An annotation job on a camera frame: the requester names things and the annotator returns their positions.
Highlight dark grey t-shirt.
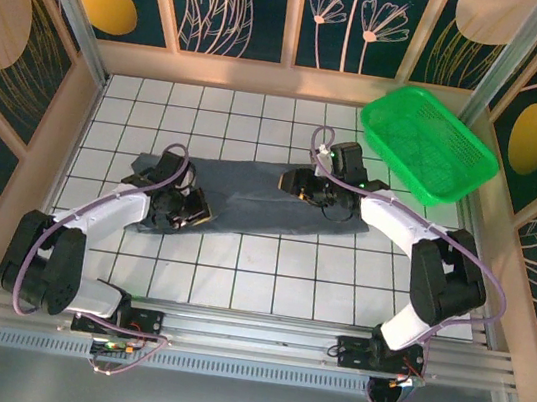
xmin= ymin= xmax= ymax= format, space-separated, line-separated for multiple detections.
xmin=123 ymin=138 xmax=379 ymax=268

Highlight green plastic mesh basket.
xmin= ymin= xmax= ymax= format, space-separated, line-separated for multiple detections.
xmin=348 ymin=78 xmax=511 ymax=217

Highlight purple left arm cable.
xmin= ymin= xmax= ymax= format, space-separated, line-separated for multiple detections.
xmin=8 ymin=121 xmax=193 ymax=337

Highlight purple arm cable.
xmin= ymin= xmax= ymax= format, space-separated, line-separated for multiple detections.
xmin=8 ymin=121 xmax=193 ymax=337
xmin=283 ymin=124 xmax=530 ymax=354

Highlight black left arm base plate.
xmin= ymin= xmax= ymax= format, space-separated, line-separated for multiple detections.
xmin=70 ymin=298 xmax=167 ymax=346

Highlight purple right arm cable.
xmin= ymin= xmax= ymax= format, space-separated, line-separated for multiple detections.
xmin=283 ymin=124 xmax=530 ymax=354

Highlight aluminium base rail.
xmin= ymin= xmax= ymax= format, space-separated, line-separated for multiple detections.
xmin=0 ymin=274 xmax=516 ymax=398

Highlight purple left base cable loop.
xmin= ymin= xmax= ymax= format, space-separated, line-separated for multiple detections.
xmin=88 ymin=320 xmax=175 ymax=385

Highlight slotted grey cable duct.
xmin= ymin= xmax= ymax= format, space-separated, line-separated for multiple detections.
xmin=0 ymin=324 xmax=374 ymax=402

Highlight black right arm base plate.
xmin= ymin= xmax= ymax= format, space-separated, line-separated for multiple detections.
xmin=331 ymin=332 xmax=430 ymax=383

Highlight aluminium corner post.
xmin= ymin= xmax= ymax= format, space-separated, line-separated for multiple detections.
xmin=452 ymin=0 xmax=537 ymax=146
xmin=7 ymin=0 xmax=122 ymax=88

